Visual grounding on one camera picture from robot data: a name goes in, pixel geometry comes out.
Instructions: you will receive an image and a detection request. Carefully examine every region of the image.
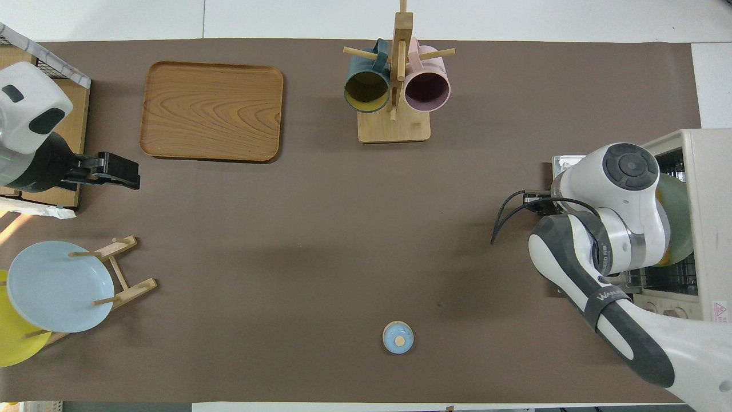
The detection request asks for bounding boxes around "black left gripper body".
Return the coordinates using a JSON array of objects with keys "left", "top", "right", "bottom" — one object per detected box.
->
[{"left": 0, "top": 133, "right": 109, "bottom": 193}]

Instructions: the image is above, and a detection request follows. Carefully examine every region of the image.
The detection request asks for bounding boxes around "mint green plate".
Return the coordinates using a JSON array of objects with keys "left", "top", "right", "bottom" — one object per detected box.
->
[{"left": 655, "top": 173, "right": 694, "bottom": 267}]

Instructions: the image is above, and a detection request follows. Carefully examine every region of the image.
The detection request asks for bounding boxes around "cream toaster oven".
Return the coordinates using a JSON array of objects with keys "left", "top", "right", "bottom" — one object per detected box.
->
[{"left": 552, "top": 129, "right": 732, "bottom": 321}]

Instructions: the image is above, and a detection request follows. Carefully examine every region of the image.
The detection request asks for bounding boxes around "brown wooden tray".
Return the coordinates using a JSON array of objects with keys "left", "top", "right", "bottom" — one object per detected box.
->
[{"left": 139, "top": 61, "right": 285, "bottom": 164}]

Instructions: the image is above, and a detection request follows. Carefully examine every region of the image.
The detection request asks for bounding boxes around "wooden plate rack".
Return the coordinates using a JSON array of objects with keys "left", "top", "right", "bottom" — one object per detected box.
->
[{"left": 23, "top": 235, "right": 158, "bottom": 347}]

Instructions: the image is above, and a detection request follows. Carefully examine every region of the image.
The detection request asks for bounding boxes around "light blue plate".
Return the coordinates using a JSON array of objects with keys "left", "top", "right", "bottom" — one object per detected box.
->
[{"left": 6, "top": 241, "right": 116, "bottom": 334}]

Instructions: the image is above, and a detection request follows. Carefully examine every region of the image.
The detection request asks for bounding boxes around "brown table mat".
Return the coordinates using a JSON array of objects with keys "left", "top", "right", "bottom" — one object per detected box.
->
[{"left": 0, "top": 38, "right": 702, "bottom": 404}]

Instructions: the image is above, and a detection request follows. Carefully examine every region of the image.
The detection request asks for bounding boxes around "yellow plate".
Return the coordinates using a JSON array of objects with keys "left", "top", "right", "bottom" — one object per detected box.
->
[{"left": 0, "top": 269, "right": 53, "bottom": 368}]

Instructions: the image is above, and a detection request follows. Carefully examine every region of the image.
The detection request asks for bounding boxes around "dark blue mug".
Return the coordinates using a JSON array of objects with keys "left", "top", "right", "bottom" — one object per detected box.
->
[{"left": 343, "top": 39, "right": 392, "bottom": 114}]

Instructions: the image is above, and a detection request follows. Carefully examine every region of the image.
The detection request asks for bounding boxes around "wooden mug rack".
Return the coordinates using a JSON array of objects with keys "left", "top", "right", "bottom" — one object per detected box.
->
[{"left": 343, "top": 0, "right": 456, "bottom": 144}]

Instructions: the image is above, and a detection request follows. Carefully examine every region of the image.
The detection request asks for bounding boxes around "pink mug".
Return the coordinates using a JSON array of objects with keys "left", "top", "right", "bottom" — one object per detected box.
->
[{"left": 403, "top": 37, "right": 452, "bottom": 113}]

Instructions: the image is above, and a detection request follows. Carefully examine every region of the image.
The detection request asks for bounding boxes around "small blue bell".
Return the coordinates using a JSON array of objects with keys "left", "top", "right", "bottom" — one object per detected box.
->
[{"left": 382, "top": 321, "right": 415, "bottom": 355}]

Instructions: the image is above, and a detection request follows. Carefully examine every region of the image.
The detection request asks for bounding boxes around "wire basket with cloth lining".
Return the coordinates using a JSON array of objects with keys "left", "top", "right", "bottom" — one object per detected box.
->
[{"left": 0, "top": 23, "right": 92, "bottom": 221}]

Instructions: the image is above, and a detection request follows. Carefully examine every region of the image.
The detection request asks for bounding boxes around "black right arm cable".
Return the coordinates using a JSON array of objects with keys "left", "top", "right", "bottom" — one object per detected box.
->
[{"left": 491, "top": 190, "right": 601, "bottom": 247}]

